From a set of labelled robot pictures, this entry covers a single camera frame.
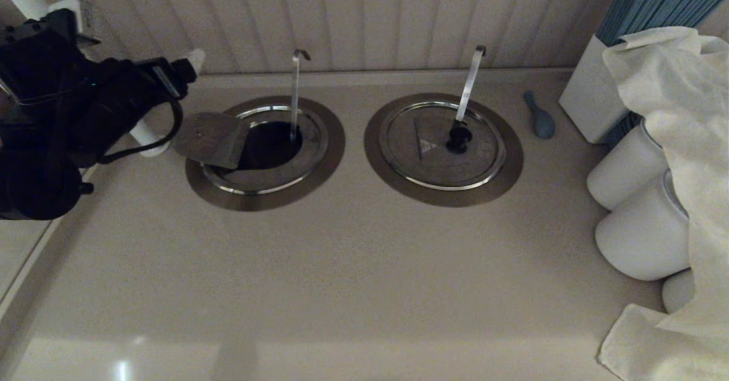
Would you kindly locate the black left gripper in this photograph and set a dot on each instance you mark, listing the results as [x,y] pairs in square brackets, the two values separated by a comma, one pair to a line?
[125,96]

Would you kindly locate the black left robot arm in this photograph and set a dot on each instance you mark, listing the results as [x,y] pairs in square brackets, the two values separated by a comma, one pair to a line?
[40,130]

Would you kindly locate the small blue plastic spoon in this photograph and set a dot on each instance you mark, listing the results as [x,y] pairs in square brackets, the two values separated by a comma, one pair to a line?
[544,123]

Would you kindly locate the white square holder box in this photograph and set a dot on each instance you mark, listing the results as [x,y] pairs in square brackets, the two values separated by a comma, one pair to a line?
[589,102]

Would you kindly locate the cream cloth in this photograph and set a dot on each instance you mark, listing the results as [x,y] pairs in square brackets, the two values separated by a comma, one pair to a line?
[683,113]

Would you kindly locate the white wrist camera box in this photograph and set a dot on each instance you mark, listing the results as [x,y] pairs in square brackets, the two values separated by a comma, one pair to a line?
[74,11]

